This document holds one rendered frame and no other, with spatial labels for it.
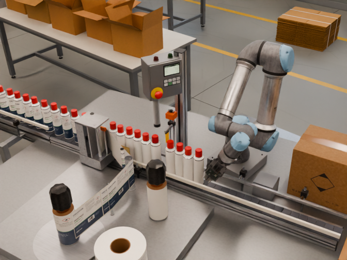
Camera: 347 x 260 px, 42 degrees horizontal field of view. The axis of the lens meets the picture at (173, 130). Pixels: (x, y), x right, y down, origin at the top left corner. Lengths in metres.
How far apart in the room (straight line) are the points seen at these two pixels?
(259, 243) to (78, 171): 0.99
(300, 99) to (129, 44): 1.94
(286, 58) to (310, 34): 3.87
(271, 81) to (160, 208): 0.77
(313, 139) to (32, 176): 1.45
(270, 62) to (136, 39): 1.82
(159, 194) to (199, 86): 3.09
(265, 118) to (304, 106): 2.51
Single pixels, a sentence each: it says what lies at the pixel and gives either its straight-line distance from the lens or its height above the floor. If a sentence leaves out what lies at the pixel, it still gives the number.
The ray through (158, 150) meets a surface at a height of 1.01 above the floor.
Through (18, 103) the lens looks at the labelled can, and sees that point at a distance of 2.84.
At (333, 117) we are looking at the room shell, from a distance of 4.61.
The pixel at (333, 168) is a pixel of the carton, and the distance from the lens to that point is 2.13.
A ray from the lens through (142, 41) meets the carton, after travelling 3.71.
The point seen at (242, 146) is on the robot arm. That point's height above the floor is 1.22.
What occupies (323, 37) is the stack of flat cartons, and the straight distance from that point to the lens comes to 5.92.
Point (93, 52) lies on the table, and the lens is 3.97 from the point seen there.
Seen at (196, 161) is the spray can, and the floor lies 1.03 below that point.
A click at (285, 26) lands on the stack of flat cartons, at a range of 6.08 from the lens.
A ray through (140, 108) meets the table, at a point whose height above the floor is 0.83.
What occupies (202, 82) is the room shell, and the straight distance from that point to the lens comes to 5.06.
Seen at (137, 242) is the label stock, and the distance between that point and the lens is 1.81.
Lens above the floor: 2.35
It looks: 34 degrees down
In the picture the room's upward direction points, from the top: 2 degrees counter-clockwise
